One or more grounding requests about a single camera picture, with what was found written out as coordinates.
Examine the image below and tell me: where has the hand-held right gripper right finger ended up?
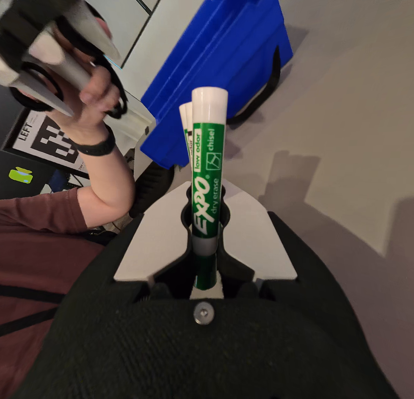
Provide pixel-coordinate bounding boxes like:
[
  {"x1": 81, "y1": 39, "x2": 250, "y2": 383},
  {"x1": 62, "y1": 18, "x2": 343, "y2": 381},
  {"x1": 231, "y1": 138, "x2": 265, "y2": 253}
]
[{"x1": 216, "y1": 180, "x2": 297, "y2": 282}]

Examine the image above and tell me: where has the black framed tag sign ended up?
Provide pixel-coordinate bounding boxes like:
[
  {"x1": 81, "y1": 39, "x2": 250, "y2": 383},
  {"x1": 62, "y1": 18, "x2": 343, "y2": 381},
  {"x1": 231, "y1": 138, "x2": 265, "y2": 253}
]
[{"x1": 2, "y1": 108, "x2": 97, "y2": 179}]

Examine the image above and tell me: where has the black lanyard cord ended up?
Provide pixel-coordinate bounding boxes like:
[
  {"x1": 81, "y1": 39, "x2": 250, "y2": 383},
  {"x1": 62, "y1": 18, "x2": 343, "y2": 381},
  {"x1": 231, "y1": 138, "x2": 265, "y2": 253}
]
[{"x1": 0, "y1": 284, "x2": 65, "y2": 337}]

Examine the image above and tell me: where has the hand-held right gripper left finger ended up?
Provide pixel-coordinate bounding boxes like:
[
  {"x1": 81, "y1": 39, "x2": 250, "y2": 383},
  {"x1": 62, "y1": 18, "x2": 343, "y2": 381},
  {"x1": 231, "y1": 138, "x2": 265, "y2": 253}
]
[{"x1": 113, "y1": 181, "x2": 193, "y2": 284}]

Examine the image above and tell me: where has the maroon shirt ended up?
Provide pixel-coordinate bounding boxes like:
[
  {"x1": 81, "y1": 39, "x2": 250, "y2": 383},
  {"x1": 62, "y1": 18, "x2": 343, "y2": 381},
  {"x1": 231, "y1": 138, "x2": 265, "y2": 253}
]
[{"x1": 0, "y1": 187, "x2": 107, "y2": 399}]

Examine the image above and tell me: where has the black laptop green sticker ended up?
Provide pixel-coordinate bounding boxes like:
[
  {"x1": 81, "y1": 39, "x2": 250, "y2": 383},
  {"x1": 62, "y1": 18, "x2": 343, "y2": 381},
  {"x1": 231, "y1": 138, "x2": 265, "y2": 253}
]
[{"x1": 0, "y1": 149, "x2": 65, "y2": 201}]

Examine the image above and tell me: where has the person's left hand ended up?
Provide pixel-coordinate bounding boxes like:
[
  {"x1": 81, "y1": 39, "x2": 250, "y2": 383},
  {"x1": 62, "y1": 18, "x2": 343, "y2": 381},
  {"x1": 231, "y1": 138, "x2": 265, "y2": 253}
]
[{"x1": 47, "y1": 66, "x2": 125, "y2": 145}]

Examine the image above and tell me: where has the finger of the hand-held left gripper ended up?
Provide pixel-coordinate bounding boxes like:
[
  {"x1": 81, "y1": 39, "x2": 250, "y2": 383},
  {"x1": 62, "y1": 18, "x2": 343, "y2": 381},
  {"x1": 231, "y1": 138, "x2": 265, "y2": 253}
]
[
  {"x1": 9, "y1": 72, "x2": 75, "y2": 117},
  {"x1": 68, "y1": 0, "x2": 123, "y2": 60}
]

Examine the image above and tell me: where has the black wristband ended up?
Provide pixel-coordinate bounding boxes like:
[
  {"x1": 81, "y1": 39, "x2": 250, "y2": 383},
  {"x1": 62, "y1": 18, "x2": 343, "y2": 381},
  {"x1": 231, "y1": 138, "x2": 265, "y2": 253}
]
[{"x1": 72, "y1": 125, "x2": 116, "y2": 156}]

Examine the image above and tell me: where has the green dry-erase marker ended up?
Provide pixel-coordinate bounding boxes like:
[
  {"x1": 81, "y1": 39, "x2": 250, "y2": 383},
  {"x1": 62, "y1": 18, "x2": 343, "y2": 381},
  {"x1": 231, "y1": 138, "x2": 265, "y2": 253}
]
[
  {"x1": 179, "y1": 104, "x2": 190, "y2": 167},
  {"x1": 191, "y1": 87, "x2": 228, "y2": 290}
]

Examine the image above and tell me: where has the person's left forearm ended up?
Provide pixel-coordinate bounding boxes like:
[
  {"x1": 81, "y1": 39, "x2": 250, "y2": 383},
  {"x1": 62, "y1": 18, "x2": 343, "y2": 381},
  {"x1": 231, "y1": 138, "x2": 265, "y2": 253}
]
[{"x1": 73, "y1": 124, "x2": 136, "y2": 228}]

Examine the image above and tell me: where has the blue plastic bin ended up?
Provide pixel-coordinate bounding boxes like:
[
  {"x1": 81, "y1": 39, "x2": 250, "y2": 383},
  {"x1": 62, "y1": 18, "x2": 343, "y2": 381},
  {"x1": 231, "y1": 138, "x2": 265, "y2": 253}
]
[{"x1": 140, "y1": 0, "x2": 294, "y2": 170}]

